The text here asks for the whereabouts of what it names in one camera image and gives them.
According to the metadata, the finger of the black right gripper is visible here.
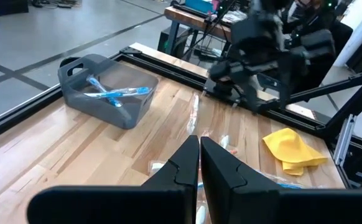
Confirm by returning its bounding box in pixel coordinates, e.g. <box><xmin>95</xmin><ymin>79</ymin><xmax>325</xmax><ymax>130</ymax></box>
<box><xmin>279</xmin><ymin>71</ymin><xmax>292</xmax><ymax>110</ymax></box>
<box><xmin>239</xmin><ymin>79</ymin><xmax>261</xmax><ymax>111</ymax></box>

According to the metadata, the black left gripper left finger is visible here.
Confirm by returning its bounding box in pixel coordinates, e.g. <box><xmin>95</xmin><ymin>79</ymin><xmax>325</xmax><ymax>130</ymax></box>
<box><xmin>26</xmin><ymin>134</ymin><xmax>200</xmax><ymax>224</ymax></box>

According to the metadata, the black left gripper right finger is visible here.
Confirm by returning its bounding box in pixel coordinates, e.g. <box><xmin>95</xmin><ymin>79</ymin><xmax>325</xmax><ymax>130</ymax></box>
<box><xmin>200</xmin><ymin>136</ymin><xmax>362</xmax><ymax>224</ymax></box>

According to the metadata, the yellow cloth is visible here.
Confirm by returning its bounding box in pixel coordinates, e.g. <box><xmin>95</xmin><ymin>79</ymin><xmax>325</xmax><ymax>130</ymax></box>
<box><xmin>261</xmin><ymin>127</ymin><xmax>329</xmax><ymax>177</ymax></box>

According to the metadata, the wooden desk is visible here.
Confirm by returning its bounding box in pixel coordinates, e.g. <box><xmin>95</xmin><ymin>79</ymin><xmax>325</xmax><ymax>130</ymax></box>
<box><xmin>164</xmin><ymin>5</ymin><xmax>233</xmax><ymax>42</ymax></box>

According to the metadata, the blue box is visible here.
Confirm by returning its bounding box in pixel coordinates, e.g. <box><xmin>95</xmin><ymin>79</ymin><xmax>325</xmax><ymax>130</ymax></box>
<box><xmin>185</xmin><ymin>0</ymin><xmax>215</xmax><ymax>14</ymax></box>

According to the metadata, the black computer tower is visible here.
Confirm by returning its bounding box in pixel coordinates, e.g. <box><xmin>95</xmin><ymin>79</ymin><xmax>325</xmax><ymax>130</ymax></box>
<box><xmin>157</xmin><ymin>26</ymin><xmax>182</xmax><ymax>58</ymax></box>

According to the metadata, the black computer with blue light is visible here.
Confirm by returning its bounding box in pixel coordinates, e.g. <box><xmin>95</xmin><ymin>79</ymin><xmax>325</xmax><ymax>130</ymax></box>
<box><xmin>0</xmin><ymin>0</ymin><xmax>29</xmax><ymax>17</ymax></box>

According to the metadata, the silver aluminium post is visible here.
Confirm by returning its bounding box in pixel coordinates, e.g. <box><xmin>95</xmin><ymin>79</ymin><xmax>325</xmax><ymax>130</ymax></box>
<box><xmin>334</xmin><ymin>114</ymin><xmax>358</xmax><ymax>168</ymax></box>

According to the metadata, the black aluminium table frame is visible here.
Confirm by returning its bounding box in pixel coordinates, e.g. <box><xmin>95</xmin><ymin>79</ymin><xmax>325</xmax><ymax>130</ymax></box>
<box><xmin>0</xmin><ymin>45</ymin><xmax>362</xmax><ymax>190</ymax></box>

